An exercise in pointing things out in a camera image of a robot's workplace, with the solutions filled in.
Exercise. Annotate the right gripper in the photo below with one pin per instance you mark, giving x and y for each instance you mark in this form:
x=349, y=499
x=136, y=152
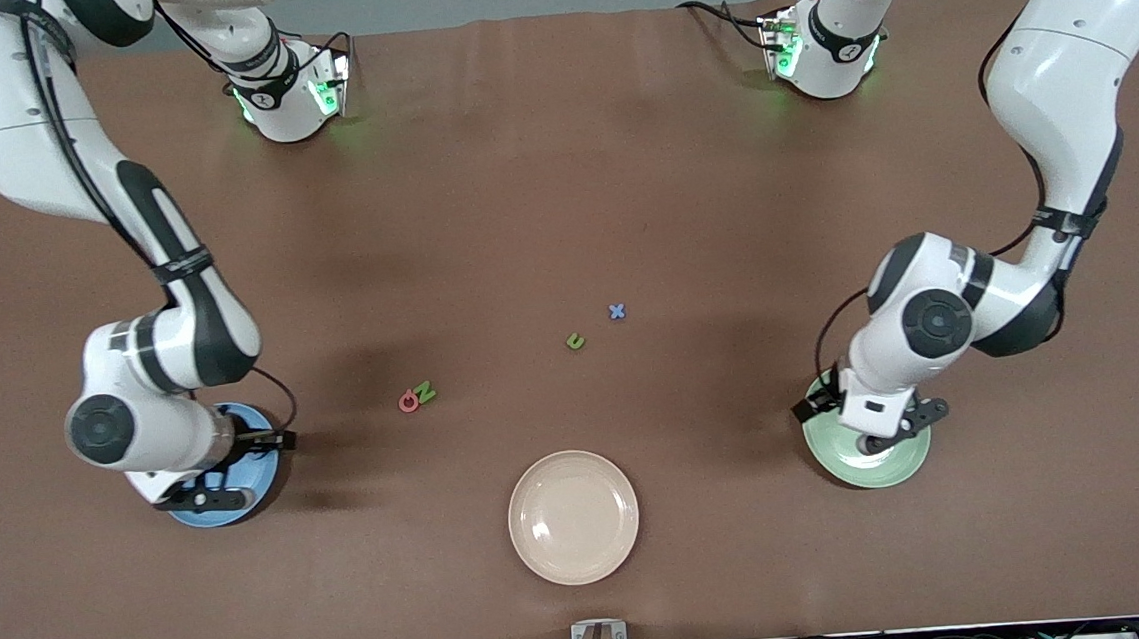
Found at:
x=249, y=443

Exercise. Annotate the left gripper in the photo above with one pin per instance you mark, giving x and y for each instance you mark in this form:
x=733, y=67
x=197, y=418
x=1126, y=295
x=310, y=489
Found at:
x=822, y=400

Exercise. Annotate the pink foam letter Q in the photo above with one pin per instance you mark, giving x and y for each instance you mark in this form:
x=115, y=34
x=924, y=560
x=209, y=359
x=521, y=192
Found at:
x=404, y=402

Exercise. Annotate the blue foam letter x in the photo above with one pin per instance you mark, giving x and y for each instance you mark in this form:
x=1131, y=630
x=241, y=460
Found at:
x=617, y=311

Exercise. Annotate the green foam letter N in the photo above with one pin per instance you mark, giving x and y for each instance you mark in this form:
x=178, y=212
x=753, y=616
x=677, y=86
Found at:
x=425, y=393

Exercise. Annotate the green lowercase foam letter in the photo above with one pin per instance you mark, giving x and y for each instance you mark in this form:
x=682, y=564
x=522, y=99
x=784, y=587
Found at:
x=576, y=341

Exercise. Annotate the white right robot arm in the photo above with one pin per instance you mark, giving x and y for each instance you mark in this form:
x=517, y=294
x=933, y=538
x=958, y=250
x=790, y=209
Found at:
x=23, y=107

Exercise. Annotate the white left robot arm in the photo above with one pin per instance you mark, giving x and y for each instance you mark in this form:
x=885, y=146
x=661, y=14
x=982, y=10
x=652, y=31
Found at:
x=1064, y=74

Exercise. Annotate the green plate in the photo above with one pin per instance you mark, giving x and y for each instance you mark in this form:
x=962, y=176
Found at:
x=891, y=467

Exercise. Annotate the blue plate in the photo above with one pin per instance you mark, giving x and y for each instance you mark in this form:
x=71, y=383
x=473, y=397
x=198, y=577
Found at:
x=255, y=482

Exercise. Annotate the beige plate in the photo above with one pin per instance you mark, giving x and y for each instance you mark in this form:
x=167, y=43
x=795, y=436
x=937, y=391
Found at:
x=573, y=518

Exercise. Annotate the brown table mat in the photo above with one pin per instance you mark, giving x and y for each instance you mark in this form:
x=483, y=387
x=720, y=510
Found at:
x=560, y=180

